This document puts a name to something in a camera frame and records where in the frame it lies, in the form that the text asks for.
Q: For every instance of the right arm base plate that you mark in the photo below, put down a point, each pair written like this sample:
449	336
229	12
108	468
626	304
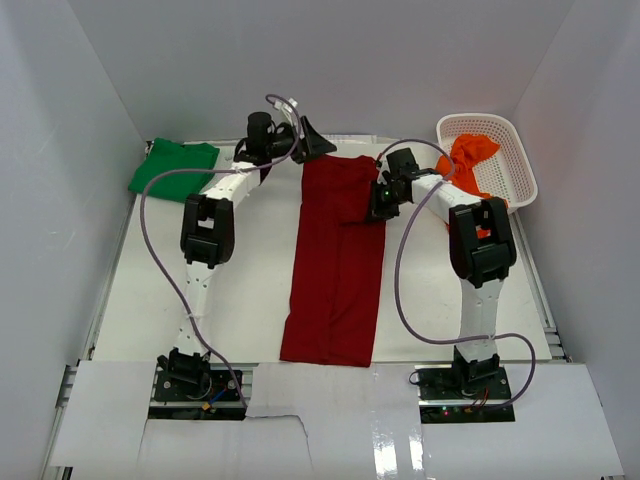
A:
445	400

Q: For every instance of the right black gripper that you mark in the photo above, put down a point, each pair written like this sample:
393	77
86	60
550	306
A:
376	211

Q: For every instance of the orange crumpled t-shirt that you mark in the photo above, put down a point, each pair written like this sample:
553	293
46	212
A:
466	152

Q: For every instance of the white paper sheet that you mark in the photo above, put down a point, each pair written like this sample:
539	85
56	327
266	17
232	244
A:
335	139

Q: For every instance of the green folded t-shirt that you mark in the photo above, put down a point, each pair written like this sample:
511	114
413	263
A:
165	155

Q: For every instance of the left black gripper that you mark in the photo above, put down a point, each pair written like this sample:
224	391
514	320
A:
315	145

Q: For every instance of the white perforated plastic basket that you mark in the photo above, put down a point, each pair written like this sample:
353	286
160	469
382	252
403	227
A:
507	174

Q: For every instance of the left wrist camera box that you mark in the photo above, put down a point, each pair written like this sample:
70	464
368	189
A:
287	109

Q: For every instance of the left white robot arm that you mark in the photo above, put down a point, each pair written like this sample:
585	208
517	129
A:
207	236

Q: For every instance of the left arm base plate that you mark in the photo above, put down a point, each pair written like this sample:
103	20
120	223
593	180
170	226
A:
218	400

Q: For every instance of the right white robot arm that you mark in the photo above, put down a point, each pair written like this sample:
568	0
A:
481	251

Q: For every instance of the red t-shirt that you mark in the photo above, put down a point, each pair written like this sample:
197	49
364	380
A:
338	264

